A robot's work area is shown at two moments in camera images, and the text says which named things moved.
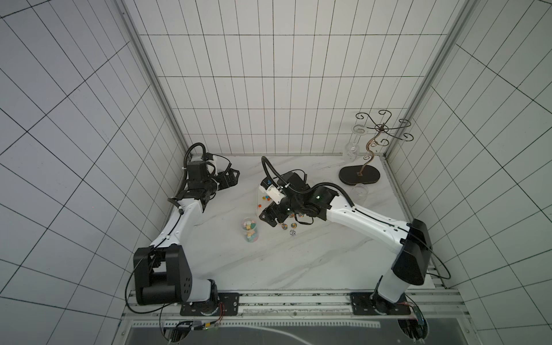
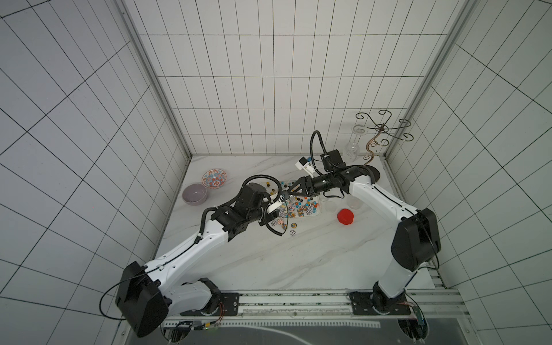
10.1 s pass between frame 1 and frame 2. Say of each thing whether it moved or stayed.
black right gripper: moved
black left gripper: moved
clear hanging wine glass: stayed
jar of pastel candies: moved
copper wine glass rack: stayed
